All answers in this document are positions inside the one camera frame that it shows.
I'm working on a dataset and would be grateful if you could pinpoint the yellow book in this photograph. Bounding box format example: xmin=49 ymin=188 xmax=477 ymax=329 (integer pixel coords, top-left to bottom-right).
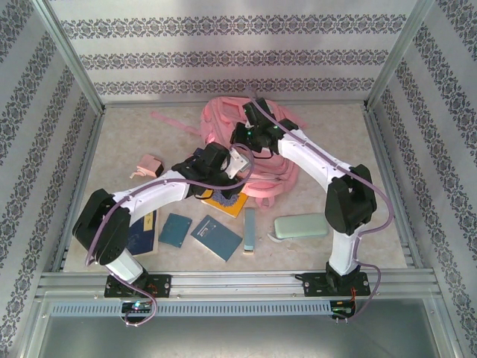
xmin=200 ymin=192 xmax=249 ymax=219

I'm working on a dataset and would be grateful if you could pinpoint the pink backpack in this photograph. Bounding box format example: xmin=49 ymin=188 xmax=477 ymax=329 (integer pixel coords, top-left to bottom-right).
xmin=151 ymin=95 xmax=310 ymax=210

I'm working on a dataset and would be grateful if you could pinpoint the long light blue box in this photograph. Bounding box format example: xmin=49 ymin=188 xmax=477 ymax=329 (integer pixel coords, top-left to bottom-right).
xmin=241 ymin=207 xmax=258 ymax=257

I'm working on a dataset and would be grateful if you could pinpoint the blue book with white print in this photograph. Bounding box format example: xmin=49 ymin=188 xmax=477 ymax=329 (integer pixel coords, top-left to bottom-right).
xmin=190 ymin=215 xmax=242 ymax=263

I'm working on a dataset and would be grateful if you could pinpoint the small pink pouch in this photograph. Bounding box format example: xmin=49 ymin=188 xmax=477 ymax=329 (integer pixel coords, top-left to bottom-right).
xmin=129 ymin=154 xmax=165 ymax=180

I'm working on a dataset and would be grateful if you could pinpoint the small teal book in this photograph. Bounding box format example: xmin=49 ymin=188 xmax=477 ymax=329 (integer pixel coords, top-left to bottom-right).
xmin=158 ymin=213 xmax=193 ymax=248

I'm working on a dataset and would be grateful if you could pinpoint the mint green pencil case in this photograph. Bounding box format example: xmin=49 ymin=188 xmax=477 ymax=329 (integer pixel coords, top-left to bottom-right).
xmin=267 ymin=213 xmax=329 ymax=244

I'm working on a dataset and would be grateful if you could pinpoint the navy book with patterned cover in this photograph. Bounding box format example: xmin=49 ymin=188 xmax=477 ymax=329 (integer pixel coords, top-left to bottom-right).
xmin=124 ymin=208 xmax=159 ymax=258

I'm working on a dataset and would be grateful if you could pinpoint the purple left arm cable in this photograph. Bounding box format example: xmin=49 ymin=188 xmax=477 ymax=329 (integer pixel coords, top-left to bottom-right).
xmin=84 ymin=143 xmax=256 ymax=329

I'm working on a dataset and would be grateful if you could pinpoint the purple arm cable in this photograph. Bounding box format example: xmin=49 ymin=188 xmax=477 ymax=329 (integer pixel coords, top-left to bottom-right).
xmin=245 ymin=84 xmax=395 ymax=322
xmin=84 ymin=143 xmax=256 ymax=329

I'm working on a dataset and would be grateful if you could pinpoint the aluminium mounting rail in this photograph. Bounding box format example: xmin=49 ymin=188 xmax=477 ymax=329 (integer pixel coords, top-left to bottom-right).
xmin=35 ymin=270 xmax=439 ymax=299

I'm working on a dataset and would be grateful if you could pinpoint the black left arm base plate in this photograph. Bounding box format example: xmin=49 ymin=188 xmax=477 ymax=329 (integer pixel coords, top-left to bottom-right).
xmin=104 ymin=274 xmax=173 ymax=299

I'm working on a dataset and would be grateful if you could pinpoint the grey slotted cable duct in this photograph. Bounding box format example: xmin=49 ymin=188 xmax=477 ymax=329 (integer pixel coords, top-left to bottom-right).
xmin=48 ymin=300 xmax=335 ymax=318

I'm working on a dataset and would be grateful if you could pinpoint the aluminium side rail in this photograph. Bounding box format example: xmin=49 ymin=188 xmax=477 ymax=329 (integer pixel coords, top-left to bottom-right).
xmin=51 ymin=110 xmax=107 ymax=273
xmin=363 ymin=107 xmax=415 ymax=269

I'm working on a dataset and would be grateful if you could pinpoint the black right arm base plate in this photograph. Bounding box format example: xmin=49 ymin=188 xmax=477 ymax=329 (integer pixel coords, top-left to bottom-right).
xmin=302 ymin=272 xmax=370 ymax=298

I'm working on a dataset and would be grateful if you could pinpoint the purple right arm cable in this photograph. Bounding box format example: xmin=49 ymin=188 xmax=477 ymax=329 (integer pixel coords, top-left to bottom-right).
xmin=245 ymin=84 xmax=395 ymax=322

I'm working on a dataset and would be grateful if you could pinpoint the aluminium frame post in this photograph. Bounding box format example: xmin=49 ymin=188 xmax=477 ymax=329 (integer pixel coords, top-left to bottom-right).
xmin=31 ymin=0 xmax=107 ymax=113
xmin=364 ymin=0 xmax=435 ymax=111

